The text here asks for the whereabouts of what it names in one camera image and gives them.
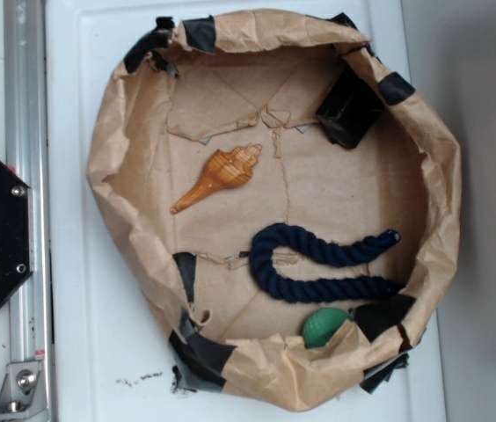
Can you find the orange conch shell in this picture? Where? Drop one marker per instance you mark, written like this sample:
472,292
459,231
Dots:
223,170

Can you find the brown paper-lined bin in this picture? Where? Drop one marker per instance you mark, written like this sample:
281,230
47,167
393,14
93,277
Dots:
184,91

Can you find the green rubber ball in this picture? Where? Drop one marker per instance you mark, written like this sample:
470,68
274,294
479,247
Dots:
320,326

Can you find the black tape-wrapped block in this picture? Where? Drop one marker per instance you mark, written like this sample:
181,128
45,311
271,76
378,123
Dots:
349,110

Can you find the metal corner bracket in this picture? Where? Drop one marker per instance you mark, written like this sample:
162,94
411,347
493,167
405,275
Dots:
23,394

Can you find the aluminium extrusion rail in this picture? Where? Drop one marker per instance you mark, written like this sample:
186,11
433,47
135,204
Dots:
31,328

